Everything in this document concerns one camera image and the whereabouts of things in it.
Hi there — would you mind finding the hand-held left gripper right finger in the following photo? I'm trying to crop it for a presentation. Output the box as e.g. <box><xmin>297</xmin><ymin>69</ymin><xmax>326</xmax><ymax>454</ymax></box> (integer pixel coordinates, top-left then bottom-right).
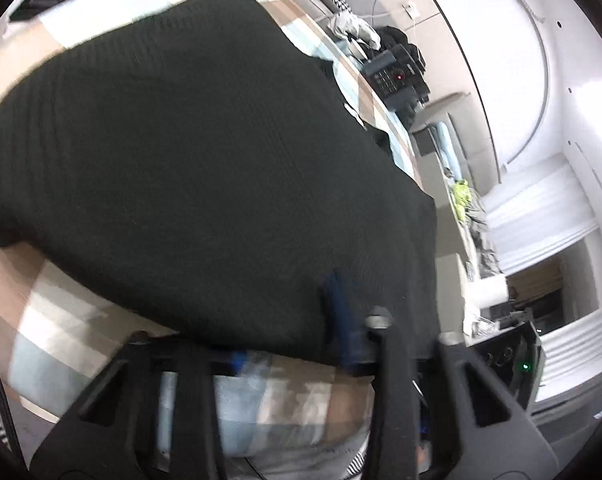
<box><xmin>321</xmin><ymin>269</ymin><xmax>562</xmax><ymax>480</ymax></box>

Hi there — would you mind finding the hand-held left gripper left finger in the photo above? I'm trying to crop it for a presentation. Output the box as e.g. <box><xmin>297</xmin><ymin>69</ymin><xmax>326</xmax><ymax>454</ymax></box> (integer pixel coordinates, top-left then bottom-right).
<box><xmin>28</xmin><ymin>331</ymin><xmax>247</xmax><ymax>480</ymax></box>

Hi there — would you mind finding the black knit sweater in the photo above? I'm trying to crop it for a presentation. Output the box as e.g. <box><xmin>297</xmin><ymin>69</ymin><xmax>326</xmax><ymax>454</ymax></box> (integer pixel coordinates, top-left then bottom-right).
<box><xmin>0</xmin><ymin>0</ymin><xmax>439</xmax><ymax>368</ymax></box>

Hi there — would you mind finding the black clothes pile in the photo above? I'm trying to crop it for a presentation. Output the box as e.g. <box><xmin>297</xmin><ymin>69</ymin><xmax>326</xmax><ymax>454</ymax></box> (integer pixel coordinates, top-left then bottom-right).
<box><xmin>378</xmin><ymin>25</ymin><xmax>427</xmax><ymax>68</ymax></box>

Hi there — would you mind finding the low grey cabinet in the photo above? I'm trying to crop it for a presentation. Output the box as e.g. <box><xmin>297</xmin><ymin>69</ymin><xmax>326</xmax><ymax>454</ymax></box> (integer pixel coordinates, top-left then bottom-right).
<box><xmin>435</xmin><ymin>252</ymin><xmax>474</xmax><ymax>336</ymax></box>

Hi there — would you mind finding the tall grey cabinet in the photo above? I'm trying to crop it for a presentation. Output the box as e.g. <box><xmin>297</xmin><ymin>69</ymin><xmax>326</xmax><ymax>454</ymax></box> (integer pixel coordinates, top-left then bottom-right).
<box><xmin>412</xmin><ymin>127</ymin><xmax>482</xmax><ymax>261</ymax></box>

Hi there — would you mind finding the brown blue checkered blanket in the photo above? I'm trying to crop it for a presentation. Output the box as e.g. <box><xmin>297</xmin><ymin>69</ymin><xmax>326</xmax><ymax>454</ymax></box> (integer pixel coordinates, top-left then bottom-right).
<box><xmin>0</xmin><ymin>0</ymin><xmax>427</xmax><ymax>466</ymax></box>

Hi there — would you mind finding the white paper roll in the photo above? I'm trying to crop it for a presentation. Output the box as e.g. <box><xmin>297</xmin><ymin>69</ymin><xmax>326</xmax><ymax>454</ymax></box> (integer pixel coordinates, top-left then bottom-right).
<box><xmin>468</xmin><ymin>275</ymin><xmax>509</xmax><ymax>311</ymax></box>

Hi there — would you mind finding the grey padded jacket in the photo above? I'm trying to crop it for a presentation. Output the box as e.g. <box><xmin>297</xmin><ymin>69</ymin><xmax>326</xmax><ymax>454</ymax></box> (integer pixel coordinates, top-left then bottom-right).
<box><xmin>468</xmin><ymin>200</ymin><xmax>504</xmax><ymax>276</ymax></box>

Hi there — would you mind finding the green mask toy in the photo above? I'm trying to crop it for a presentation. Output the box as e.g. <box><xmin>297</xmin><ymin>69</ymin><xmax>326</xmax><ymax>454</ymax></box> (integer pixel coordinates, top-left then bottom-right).
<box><xmin>451</xmin><ymin>179</ymin><xmax>474</xmax><ymax>221</ymax></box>

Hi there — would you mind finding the black box with green light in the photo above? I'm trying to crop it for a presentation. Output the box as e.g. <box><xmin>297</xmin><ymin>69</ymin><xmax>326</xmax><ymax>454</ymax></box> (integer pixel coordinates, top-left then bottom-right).
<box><xmin>468</xmin><ymin>321</ymin><xmax>546</xmax><ymax>408</ymax></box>

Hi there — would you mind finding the light blue pillow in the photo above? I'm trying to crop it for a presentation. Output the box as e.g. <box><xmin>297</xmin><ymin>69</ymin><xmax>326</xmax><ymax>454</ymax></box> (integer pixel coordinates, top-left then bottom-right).
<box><xmin>428</xmin><ymin>122</ymin><xmax>464</xmax><ymax>181</ymax></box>

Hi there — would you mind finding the white curtain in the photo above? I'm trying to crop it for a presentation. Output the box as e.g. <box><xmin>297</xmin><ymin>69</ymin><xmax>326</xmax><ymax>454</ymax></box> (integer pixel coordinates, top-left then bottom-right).
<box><xmin>481</xmin><ymin>165</ymin><xmax>599</xmax><ymax>273</ymax></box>

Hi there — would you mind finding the black electric pressure cooker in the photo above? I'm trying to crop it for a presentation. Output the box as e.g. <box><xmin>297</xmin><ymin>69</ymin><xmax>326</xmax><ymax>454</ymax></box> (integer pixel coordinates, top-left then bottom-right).
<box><xmin>361</xmin><ymin>44</ymin><xmax>429</xmax><ymax>111</ymax></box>

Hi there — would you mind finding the grey white cloth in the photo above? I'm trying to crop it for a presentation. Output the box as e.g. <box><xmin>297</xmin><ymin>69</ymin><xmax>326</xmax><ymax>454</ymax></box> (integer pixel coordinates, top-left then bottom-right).
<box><xmin>328</xmin><ymin>10</ymin><xmax>382</xmax><ymax>48</ymax></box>

